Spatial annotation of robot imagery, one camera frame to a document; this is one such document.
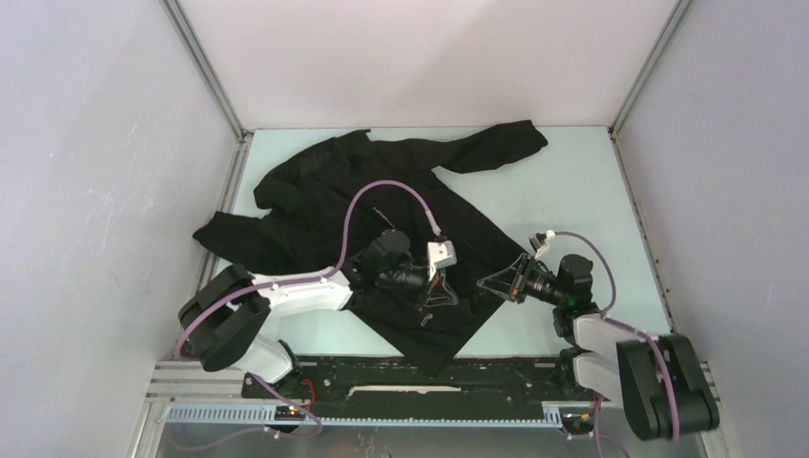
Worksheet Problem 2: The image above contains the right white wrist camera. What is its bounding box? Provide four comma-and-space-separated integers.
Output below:
529, 230, 556, 260

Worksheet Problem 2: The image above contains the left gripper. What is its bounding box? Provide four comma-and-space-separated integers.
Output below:
377, 261, 458, 311

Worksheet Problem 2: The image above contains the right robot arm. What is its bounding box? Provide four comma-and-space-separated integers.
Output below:
477, 254, 720, 441

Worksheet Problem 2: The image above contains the grey slotted cable duct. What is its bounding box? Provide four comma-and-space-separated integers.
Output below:
165, 403, 562, 427

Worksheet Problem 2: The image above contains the aluminium frame post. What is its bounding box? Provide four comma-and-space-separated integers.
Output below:
158, 0, 254, 343
608, 0, 696, 330

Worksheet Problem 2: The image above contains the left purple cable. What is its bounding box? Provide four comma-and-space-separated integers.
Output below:
173, 179, 444, 363

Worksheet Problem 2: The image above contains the left aluminium frame post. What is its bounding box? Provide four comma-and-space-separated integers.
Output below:
158, 0, 254, 343

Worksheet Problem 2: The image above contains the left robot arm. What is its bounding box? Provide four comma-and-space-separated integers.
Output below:
177, 230, 459, 398

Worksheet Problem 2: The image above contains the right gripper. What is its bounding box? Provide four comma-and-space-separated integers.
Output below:
477, 253, 567, 307

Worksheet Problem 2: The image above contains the black jacket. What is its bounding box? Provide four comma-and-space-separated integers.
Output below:
194, 120, 548, 375

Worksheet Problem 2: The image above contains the right aluminium frame post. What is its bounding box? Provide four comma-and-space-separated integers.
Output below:
608, 0, 696, 330

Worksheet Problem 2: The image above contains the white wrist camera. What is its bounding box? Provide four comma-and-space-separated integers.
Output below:
529, 230, 556, 260
426, 240, 457, 281

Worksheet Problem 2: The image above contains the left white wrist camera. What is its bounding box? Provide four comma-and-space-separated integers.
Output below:
426, 240, 457, 281

